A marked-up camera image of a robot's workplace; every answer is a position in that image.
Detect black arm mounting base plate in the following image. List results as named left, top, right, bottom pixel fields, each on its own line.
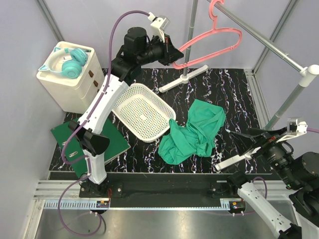
left=79, top=173, right=242, bottom=210

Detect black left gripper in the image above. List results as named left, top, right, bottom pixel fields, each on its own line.
left=137, top=32, right=183, bottom=66

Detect green ring binder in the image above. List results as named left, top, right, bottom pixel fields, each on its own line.
left=49, top=119, right=130, bottom=177

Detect pink plastic hanger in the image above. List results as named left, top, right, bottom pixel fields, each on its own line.
left=172, top=0, right=242, bottom=70

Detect white drawer cabinet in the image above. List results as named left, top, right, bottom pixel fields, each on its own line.
left=36, top=41, right=104, bottom=114

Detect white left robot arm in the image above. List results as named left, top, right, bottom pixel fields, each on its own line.
left=68, top=27, right=184, bottom=197

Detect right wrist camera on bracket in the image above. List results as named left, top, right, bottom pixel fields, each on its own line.
left=277, top=118, right=308, bottom=142

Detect teal cat-ear headphones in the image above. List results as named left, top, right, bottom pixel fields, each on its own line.
left=38, top=47, right=88, bottom=79

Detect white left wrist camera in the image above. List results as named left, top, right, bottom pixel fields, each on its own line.
left=148, top=12, right=170, bottom=42

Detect white perforated plastic basket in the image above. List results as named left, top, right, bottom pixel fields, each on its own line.
left=112, top=83, right=176, bottom=143

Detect green tank top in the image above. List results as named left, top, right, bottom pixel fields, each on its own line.
left=158, top=100, right=226, bottom=165

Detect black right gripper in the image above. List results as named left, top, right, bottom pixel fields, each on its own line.
left=228, top=124, right=301, bottom=187

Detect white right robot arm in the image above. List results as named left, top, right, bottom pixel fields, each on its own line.
left=226, top=122, right=319, bottom=239

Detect white slotted cable duct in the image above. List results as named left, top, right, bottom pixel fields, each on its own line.
left=44, top=200, right=230, bottom=211

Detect silver clothes rack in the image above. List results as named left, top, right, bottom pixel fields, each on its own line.
left=158, top=0, right=319, bottom=172

